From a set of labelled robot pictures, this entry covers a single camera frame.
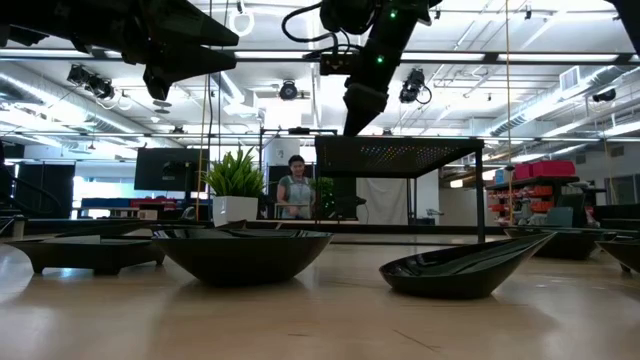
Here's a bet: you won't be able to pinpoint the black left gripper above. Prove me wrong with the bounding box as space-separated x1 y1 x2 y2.
54 0 240 101

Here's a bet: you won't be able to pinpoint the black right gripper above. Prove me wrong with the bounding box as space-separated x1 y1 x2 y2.
343 49 401 137

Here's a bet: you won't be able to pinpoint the black teardrop mini plate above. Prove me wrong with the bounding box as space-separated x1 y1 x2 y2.
378 231 557 300
215 218 250 232

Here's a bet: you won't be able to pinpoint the black leaf-shaped mini plate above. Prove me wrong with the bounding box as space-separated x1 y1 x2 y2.
503 225 617 261
151 227 335 287

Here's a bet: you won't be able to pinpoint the black square mini plate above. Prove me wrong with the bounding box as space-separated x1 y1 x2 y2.
4 234 166 276
594 239 640 274
147 223 207 232

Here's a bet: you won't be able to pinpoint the black perforated metal shelf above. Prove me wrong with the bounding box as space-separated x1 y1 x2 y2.
314 135 486 247

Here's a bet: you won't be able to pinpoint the small dark green plant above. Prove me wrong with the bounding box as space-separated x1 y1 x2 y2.
307 176 337 220

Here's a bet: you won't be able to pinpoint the person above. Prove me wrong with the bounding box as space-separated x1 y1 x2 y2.
276 154 317 220

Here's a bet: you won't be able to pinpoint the black monitor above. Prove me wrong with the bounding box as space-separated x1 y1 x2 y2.
133 147 210 192

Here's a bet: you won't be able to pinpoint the green plant in white pot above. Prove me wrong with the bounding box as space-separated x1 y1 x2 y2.
202 147 266 227

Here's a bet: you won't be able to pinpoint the large red storage bin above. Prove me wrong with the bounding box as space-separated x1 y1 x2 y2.
530 159 577 178

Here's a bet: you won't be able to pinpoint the dark storage rack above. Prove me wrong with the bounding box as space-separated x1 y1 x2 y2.
484 174 609 227

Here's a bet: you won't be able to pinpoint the dark cabinet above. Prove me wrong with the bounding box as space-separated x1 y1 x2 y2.
14 162 76 220

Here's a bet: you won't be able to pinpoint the white ceiling air vent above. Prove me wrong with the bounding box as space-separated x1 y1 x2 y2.
558 66 582 92

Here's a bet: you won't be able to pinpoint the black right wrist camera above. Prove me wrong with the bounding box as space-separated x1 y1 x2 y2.
319 52 362 76

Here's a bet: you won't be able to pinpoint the white hanging cable ring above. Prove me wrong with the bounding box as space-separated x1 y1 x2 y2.
228 9 255 39

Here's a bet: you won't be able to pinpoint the black hanging cable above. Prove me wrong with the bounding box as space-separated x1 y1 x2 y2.
206 74 215 151

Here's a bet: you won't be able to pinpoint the black overhead frame bar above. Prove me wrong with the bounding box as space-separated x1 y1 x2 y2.
0 48 640 65

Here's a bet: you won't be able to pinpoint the yellow hanging rope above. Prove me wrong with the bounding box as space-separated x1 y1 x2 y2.
503 0 515 224

